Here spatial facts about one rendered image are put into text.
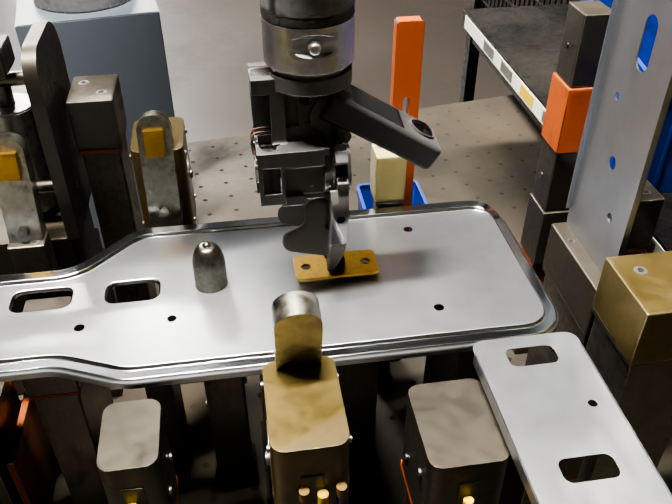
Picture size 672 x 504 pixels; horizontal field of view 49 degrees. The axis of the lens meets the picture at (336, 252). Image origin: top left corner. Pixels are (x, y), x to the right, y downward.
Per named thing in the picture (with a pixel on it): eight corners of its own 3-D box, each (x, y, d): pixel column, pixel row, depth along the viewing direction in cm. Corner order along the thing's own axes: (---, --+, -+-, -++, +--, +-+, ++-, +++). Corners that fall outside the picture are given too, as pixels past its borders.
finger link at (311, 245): (283, 273, 73) (277, 191, 67) (342, 267, 73) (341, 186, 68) (286, 291, 70) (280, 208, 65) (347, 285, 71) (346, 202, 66)
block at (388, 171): (368, 386, 102) (376, 157, 80) (363, 368, 105) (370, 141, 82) (392, 383, 102) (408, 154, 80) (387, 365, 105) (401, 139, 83)
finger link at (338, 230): (323, 226, 71) (320, 145, 66) (341, 225, 71) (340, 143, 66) (330, 253, 67) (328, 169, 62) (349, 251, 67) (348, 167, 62)
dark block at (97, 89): (131, 374, 104) (64, 101, 78) (134, 340, 109) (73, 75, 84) (167, 370, 104) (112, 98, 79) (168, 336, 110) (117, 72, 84)
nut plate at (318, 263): (296, 282, 72) (296, 272, 71) (292, 258, 75) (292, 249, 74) (380, 273, 73) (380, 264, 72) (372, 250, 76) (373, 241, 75)
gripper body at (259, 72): (255, 170, 70) (245, 50, 63) (344, 162, 71) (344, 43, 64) (262, 215, 64) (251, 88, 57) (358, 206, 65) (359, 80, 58)
